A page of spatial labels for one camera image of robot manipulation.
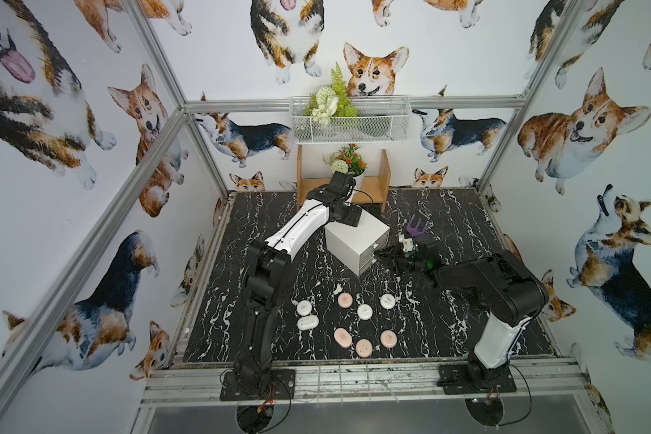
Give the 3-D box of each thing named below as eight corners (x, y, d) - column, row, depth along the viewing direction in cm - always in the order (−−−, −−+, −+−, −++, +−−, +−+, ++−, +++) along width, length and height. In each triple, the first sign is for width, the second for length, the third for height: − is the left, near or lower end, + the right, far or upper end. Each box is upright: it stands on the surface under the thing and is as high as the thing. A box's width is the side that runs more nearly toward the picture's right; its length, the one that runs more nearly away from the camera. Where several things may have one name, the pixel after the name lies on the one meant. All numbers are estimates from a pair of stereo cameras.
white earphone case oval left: (297, 330, 85) (296, 328, 84) (298, 317, 88) (297, 315, 86) (318, 330, 85) (317, 328, 84) (319, 317, 88) (318, 315, 86)
